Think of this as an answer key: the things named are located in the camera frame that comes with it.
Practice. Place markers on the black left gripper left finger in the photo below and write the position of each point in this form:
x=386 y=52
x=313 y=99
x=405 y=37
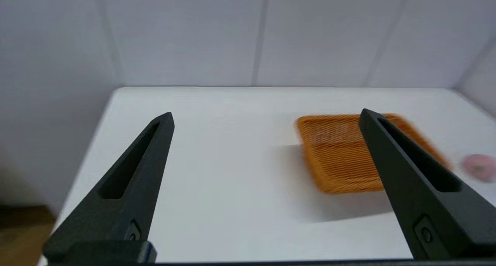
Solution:
x=135 y=204

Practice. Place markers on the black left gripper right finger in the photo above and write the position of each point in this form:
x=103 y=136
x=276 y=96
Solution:
x=445 y=211

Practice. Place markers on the pink plush peach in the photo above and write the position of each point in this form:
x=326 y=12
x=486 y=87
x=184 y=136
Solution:
x=480 y=167

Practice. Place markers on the orange woven wicker basket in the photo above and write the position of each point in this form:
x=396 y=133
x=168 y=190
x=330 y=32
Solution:
x=337 y=161

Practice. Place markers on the brown cardboard box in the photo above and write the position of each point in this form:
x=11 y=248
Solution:
x=19 y=235

